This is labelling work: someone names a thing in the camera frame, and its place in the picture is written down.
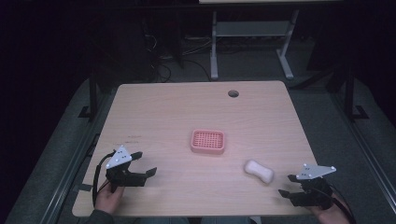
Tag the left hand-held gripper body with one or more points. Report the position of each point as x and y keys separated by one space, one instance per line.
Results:
x=120 y=175

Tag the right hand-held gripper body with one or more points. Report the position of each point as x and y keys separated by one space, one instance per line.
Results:
x=316 y=193

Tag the white soap bar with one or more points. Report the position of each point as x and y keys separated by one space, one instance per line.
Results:
x=259 y=171

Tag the pink soap dish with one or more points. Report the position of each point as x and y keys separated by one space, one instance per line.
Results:
x=207 y=142

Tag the person's left hand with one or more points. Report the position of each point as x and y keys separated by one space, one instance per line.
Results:
x=107 y=200

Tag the person's right hand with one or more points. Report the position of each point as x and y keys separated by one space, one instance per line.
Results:
x=334 y=216

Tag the grey tape strip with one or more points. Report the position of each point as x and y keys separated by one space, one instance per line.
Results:
x=83 y=187

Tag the black metal stand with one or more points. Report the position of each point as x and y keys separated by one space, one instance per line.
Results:
x=350 y=93
x=92 y=96

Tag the white metal desk frame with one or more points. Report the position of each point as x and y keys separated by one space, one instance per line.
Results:
x=249 y=28

